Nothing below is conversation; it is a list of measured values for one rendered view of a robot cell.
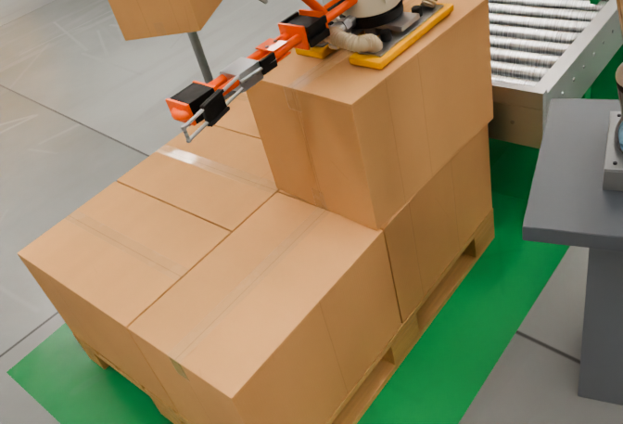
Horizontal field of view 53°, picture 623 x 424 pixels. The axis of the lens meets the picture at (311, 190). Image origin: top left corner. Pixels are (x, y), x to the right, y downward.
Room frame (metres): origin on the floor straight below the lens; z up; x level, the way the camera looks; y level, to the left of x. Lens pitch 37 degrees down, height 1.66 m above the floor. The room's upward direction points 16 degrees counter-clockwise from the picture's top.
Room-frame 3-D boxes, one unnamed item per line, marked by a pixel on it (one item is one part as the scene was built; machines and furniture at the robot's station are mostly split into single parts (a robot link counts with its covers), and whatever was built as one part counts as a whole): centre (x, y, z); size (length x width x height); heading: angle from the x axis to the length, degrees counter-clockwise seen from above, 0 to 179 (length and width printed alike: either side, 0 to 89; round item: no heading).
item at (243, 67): (1.27, 0.08, 1.07); 0.07 x 0.07 x 0.04; 39
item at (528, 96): (1.83, -0.54, 0.58); 0.70 x 0.03 x 0.06; 41
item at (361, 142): (1.58, -0.26, 0.74); 0.60 x 0.40 x 0.40; 128
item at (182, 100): (1.19, 0.19, 1.08); 0.08 x 0.07 x 0.05; 129
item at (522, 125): (1.83, -0.54, 0.48); 0.70 x 0.03 x 0.15; 41
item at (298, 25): (1.41, -0.09, 1.08); 0.10 x 0.08 x 0.06; 39
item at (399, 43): (1.49, -0.34, 0.97); 0.34 x 0.10 x 0.05; 129
